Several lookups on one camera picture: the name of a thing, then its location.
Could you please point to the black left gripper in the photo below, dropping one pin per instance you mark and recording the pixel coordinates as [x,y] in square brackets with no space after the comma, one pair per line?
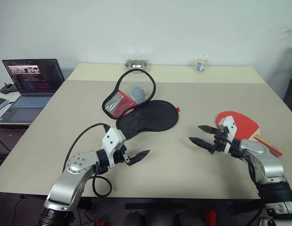
[120,156]

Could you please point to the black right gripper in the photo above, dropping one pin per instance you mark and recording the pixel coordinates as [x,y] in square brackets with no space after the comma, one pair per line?
[220,141]

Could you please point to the red and black paddle case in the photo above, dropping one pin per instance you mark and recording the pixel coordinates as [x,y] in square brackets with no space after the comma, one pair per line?
[150,117]

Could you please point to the red table tennis paddle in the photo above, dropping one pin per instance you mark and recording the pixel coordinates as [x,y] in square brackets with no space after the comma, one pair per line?
[246,123]

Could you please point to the grey zipper pull charm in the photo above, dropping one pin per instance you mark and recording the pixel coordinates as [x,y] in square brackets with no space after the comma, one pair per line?
[137,93]

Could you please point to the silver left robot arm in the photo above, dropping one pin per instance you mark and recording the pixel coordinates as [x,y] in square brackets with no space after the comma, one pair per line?
[73,171]

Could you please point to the dark rounded shape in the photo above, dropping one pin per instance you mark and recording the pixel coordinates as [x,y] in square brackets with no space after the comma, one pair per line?
[135,219]

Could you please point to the white plastic bottle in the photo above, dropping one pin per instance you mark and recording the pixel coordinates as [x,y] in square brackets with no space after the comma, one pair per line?
[201,64]

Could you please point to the red block under table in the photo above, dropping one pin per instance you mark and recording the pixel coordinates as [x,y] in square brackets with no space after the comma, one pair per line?
[210,217]

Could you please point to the stainless steel bowl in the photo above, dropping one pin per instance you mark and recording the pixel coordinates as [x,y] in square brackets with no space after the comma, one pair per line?
[136,63]

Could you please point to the open grey laptop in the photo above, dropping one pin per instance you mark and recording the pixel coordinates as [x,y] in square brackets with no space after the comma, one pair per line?
[34,84]

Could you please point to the white side desk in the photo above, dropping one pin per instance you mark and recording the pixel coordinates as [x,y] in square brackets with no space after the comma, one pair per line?
[2,117]

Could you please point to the black handheld controller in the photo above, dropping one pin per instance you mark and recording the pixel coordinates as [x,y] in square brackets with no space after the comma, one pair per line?
[7,88]

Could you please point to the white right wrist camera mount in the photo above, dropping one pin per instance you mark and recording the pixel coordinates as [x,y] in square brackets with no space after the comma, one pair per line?
[229,124]

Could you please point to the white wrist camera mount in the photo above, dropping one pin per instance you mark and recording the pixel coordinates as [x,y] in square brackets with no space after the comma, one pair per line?
[111,139]
[229,124]

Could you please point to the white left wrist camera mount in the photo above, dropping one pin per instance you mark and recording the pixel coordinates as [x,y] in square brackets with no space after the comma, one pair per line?
[111,139]

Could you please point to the black table frame bar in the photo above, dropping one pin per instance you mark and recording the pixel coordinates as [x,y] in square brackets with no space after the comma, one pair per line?
[183,203]

